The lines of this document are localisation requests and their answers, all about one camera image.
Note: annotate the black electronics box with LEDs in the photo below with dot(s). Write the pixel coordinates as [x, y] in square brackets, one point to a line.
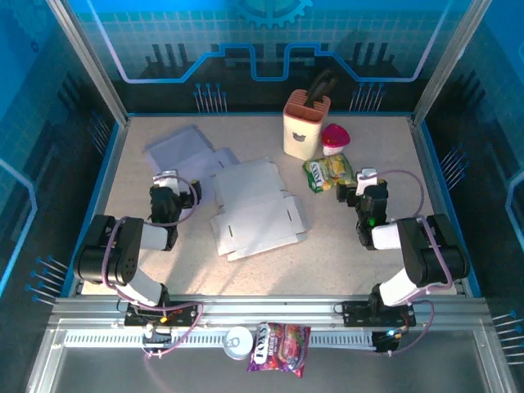
[387, 341]

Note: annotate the pink lid plastic container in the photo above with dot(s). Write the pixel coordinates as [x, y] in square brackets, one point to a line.
[335, 135]

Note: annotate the silver tin can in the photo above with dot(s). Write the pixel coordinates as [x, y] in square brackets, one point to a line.
[237, 341]

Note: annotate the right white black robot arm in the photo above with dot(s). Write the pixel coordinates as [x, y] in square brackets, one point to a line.
[430, 254]

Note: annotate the cream knife block orange top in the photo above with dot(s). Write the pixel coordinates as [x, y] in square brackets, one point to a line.
[301, 135]

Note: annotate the purple Foxs berries candy bag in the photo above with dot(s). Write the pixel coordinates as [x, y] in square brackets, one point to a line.
[278, 348]

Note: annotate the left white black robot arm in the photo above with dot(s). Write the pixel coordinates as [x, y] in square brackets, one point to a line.
[102, 249]

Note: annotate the aluminium frame rail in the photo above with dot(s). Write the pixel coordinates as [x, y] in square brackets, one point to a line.
[266, 307]

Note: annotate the aluminium frame post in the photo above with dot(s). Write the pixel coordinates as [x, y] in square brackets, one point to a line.
[90, 65]
[446, 61]

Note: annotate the yellow Foxs candy bag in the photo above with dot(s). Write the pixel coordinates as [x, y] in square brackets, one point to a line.
[329, 172]

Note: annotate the white paper box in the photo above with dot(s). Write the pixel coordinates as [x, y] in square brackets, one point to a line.
[180, 147]
[254, 217]

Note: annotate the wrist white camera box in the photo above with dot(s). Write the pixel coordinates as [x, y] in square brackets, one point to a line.
[364, 180]
[168, 180]

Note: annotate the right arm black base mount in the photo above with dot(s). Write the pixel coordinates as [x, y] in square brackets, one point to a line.
[356, 313]

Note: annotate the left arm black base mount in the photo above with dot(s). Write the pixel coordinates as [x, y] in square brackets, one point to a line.
[184, 313]

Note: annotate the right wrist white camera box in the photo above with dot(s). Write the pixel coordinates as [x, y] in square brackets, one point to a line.
[364, 180]

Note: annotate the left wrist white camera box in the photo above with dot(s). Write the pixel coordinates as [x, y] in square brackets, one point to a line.
[168, 180]

